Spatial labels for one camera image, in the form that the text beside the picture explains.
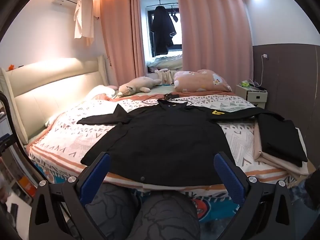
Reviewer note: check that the teal cartoon bed sheet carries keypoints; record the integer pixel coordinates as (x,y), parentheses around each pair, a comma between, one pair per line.
(215,210)

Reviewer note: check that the hanging white garment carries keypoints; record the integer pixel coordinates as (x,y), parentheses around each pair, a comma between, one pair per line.
(83,17)

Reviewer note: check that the small orange toy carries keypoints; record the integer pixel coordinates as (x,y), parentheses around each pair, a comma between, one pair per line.
(11,67)

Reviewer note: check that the beige plush toy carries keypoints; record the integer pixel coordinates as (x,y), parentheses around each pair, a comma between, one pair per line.
(138,85)

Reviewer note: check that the light quilt on windowsill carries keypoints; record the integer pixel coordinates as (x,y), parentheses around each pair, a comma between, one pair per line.
(165,62)

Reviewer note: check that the patterned blanket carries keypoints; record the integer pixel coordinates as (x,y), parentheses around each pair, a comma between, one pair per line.
(62,135)

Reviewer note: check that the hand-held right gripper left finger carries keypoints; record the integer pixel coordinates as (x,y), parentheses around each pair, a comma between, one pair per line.
(96,175)

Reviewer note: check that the folded black clothes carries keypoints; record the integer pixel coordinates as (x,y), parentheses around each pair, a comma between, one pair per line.
(280,140)

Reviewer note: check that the dark framed window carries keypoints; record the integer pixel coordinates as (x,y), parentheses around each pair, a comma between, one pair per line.
(178,40)

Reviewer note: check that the white nightstand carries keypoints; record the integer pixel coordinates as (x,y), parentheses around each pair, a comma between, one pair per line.
(255,96)

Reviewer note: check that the green item on nightstand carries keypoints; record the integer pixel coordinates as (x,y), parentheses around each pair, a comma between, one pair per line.
(246,83)

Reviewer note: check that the cluttered low shelf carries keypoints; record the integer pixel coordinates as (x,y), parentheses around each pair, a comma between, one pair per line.
(17,177)

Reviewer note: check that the dark blue shaggy rug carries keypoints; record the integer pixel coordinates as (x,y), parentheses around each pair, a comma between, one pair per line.
(297,200)

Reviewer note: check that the pink curtain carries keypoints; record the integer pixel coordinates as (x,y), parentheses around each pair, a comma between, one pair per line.
(120,42)
(215,30)

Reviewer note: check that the light green bed sheet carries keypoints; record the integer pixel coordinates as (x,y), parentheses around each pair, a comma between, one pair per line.
(160,89)

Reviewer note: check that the person's leg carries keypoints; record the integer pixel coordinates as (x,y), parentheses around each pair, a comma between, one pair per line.
(110,210)
(167,220)

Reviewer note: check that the person's left leg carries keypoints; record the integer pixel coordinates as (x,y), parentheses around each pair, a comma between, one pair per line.
(110,210)

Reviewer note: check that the folded beige cloth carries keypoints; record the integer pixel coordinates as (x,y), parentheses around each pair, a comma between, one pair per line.
(265,158)

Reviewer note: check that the cream padded headboard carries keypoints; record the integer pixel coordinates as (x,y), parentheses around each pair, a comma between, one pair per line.
(50,87)

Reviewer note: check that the pink printed pillow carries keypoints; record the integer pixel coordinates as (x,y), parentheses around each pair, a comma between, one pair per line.
(200,81)

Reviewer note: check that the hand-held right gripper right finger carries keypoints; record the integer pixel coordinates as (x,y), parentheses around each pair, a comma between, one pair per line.
(228,177)

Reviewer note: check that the beige frilled cloth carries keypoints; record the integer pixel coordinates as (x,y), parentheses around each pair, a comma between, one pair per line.
(166,76)

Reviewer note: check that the hanging black jacket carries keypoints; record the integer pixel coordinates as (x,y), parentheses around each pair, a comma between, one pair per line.
(161,30)

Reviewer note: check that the white pillow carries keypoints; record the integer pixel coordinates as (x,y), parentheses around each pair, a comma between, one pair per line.
(100,91)

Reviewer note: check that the black remote control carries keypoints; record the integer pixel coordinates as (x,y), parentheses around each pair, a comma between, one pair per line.
(14,211)

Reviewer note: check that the small dark hanging garment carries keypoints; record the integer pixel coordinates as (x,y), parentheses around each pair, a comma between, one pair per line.
(175,17)

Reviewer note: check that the person's right leg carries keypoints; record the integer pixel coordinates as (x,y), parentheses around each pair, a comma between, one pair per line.
(167,220)

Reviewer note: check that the black shirt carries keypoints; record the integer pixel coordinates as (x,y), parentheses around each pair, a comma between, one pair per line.
(162,142)

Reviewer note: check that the blue drawer cabinet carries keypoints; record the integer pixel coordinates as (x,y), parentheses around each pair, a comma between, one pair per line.
(3,130)

